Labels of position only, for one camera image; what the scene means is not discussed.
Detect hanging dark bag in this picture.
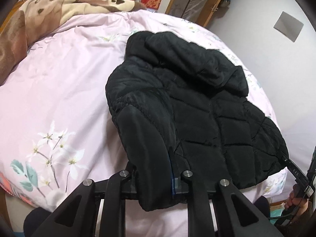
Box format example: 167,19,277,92
218,0,233,14

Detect light teal box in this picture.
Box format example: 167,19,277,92
269,202,288,219

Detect person's dark trousers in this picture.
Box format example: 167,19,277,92
23,206,56,237

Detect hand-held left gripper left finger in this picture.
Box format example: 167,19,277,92
51,169,134,237

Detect wooden door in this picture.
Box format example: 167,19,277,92
165,0,233,28

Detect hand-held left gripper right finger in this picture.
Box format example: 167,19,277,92
171,170,283,237

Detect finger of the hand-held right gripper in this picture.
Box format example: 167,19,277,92
280,154,309,198

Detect person's right forearm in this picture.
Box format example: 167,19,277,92
295,199,316,229

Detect pink floral bed quilt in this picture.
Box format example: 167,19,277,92
0,8,290,237

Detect person's right hand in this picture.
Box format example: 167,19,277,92
284,190,302,209

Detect black puffer jacket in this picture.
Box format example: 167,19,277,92
105,31,290,212

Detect grey wall panel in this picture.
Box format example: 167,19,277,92
273,11,304,43

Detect brown dog-print blanket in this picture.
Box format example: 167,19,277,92
0,0,147,86

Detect red gift box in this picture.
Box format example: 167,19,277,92
141,0,164,11

